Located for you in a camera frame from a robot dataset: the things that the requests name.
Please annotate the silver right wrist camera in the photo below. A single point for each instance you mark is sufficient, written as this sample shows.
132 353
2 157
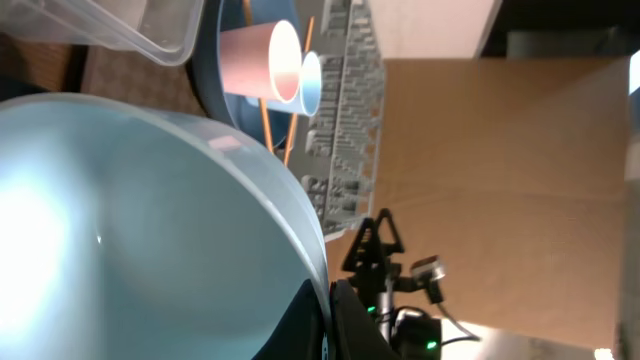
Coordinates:
427 274

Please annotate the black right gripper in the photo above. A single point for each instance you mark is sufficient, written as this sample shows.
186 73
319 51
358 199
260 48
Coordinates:
373 275

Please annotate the pink cup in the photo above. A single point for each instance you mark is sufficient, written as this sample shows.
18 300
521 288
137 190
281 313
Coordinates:
261 61

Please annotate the brown cardboard box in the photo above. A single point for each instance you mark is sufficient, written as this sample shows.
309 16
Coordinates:
512 172

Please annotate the light blue cup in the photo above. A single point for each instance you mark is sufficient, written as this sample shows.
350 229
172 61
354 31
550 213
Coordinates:
308 97

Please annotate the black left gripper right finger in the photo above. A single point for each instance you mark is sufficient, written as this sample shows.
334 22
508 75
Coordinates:
356 335

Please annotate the clear plastic waste bin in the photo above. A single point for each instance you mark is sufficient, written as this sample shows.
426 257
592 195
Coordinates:
164 31

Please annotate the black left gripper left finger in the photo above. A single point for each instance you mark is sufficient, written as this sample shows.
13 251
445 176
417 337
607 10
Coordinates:
290 325

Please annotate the grey dishwasher rack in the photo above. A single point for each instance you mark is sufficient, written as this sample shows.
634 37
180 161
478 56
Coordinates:
343 137

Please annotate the dark blue plate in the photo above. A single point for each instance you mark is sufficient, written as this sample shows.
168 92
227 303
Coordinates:
203 67

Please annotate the right wooden chopstick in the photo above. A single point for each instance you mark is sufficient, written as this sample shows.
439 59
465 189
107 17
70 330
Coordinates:
294 117

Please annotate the brown serving tray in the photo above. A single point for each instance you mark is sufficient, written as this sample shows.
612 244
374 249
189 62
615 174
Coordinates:
140 85

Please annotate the left wooden chopstick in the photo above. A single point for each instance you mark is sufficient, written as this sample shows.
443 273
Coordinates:
247 11

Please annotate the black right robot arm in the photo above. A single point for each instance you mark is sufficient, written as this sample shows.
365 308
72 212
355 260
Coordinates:
411 332

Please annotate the light blue bowl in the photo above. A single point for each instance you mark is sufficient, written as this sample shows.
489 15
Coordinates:
133 233

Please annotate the wooden chopstick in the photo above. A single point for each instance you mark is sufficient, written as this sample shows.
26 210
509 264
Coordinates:
294 117
247 11

